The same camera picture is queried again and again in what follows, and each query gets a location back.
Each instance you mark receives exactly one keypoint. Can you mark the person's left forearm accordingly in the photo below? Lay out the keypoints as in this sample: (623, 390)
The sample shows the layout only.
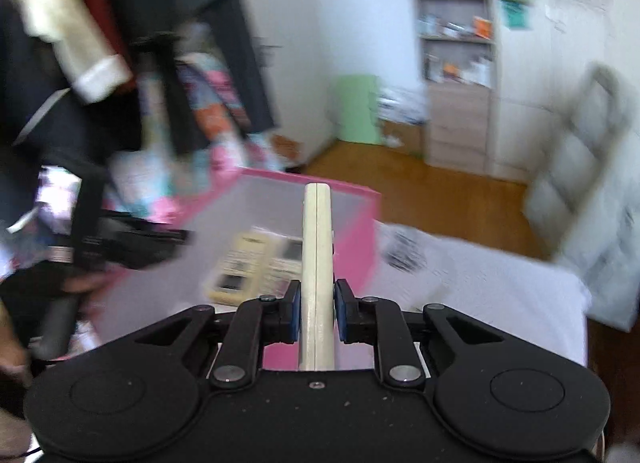
(11, 343)

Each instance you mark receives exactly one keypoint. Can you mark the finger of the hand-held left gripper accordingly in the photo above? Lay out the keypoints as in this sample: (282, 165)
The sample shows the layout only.
(167, 243)

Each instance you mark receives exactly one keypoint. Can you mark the printed white blanket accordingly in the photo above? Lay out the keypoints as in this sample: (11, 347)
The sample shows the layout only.
(475, 303)

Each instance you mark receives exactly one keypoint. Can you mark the wooden shelf unit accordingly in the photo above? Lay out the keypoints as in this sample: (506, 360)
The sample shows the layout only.
(457, 93)

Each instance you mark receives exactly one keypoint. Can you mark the white door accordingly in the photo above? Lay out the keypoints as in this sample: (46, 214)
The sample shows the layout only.
(295, 43)

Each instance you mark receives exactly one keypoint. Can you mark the cream coat with fleece cuff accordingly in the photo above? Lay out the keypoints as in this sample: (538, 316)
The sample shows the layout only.
(65, 18)

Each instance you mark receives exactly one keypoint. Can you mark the long cream remote control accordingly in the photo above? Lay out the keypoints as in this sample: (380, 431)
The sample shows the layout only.
(316, 253)

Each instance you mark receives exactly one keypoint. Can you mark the yellowed remote control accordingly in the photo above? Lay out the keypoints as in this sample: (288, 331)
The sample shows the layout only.
(240, 268)

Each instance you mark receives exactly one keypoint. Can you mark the light wooden wardrobe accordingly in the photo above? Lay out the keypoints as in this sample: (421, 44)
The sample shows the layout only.
(560, 68)

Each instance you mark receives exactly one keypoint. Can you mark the dark grey hanging garment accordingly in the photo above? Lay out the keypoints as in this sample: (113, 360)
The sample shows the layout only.
(210, 43)

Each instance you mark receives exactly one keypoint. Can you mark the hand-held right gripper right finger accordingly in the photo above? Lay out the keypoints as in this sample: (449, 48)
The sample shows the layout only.
(339, 312)

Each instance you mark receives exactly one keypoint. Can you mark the black hanging jacket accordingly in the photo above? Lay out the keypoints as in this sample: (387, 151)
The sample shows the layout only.
(50, 108)

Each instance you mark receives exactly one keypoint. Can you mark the orange bottle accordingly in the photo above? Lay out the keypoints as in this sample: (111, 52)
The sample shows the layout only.
(482, 27)

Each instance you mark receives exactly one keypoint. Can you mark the pink cardboard box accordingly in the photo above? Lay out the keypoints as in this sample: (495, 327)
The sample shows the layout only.
(355, 243)

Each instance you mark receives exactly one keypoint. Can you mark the person's left hand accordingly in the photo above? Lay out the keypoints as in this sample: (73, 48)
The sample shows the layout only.
(85, 284)

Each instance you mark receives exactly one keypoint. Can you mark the grey puffer jacket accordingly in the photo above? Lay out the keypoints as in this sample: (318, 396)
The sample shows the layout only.
(585, 203)

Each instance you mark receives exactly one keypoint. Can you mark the teal pouch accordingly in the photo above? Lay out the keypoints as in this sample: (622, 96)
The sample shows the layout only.
(515, 14)

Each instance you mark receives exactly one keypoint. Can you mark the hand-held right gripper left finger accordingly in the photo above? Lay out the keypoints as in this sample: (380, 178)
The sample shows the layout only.
(295, 312)

